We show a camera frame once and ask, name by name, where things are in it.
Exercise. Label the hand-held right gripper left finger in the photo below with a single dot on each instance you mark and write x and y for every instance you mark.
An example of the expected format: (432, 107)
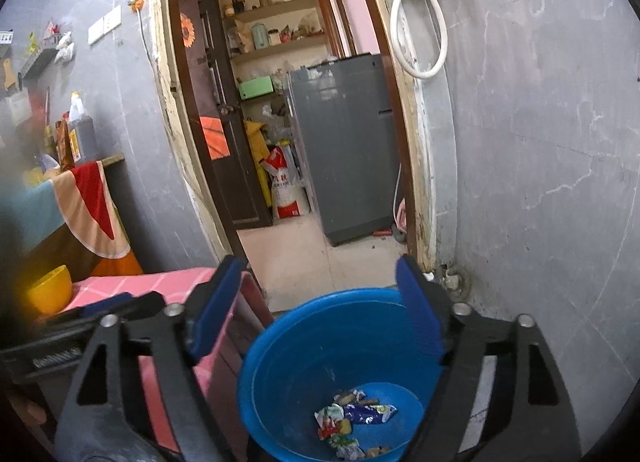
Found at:
(217, 307)

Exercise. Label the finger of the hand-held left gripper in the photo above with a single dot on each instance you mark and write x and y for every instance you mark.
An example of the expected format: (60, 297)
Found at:
(107, 303)
(142, 304)

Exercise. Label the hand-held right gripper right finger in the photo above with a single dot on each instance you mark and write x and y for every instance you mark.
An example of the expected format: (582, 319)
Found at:
(417, 302)

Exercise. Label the blue plastic bucket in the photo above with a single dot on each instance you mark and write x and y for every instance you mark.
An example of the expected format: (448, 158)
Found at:
(300, 352)

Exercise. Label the green white wrapper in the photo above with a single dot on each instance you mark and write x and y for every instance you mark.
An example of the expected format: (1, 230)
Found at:
(331, 419)

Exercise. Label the person's left hand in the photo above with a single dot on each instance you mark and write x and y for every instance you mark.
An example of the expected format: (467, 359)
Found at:
(32, 410)

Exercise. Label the pink checked tablecloth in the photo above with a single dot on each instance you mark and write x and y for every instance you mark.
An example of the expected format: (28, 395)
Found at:
(165, 282)

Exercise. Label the white pipe fitting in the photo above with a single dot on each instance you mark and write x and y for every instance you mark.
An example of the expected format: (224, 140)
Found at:
(455, 279)

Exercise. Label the yellow plastic bowl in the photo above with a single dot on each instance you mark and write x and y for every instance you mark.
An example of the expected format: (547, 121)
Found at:
(50, 289)

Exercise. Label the dark brown counter front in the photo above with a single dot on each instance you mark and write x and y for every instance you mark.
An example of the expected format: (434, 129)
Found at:
(55, 252)

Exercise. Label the pink plastic item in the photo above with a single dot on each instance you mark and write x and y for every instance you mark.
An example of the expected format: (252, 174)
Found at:
(401, 214)

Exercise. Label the red beige striped cloth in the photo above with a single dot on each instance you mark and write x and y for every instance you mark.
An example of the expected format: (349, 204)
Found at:
(92, 192)

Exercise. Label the white red printed sack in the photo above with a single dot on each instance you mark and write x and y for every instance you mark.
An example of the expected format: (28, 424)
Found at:
(287, 187)

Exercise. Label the dark brown door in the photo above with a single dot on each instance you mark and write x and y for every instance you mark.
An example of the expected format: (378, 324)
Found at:
(235, 167)

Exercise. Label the yellow hanging garment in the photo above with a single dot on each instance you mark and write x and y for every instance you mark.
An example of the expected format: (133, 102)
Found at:
(257, 162)

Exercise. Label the orange snack packet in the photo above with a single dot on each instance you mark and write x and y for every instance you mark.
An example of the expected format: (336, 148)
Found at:
(65, 142)

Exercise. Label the grey refrigerator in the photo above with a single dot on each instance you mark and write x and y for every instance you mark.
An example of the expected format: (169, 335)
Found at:
(345, 152)

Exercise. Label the orange paper sheet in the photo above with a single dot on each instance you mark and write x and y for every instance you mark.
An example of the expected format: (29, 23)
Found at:
(215, 138)

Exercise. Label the large oil bottle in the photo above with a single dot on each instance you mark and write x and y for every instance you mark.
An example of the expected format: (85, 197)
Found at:
(82, 132)

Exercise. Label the green box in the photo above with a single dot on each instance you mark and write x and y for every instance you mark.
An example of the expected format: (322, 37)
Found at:
(256, 88)

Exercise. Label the white plastic bags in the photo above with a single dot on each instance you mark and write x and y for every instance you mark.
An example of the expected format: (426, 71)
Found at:
(64, 47)

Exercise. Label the pale green jar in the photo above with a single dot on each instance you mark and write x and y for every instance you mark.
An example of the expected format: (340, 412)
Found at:
(259, 36)

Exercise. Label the orange flower sticker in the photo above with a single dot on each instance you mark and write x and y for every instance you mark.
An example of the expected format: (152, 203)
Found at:
(187, 30)

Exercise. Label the dark wall rack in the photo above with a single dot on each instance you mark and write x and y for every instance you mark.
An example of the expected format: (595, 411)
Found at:
(36, 63)

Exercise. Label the white wall switch plate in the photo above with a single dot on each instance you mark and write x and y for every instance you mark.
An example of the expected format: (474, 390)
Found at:
(104, 25)

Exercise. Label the built-in wall shelves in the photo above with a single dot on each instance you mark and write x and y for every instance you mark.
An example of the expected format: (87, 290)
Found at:
(280, 17)

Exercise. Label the orange wall socket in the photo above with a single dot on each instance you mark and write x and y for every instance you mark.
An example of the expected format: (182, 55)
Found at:
(136, 3)

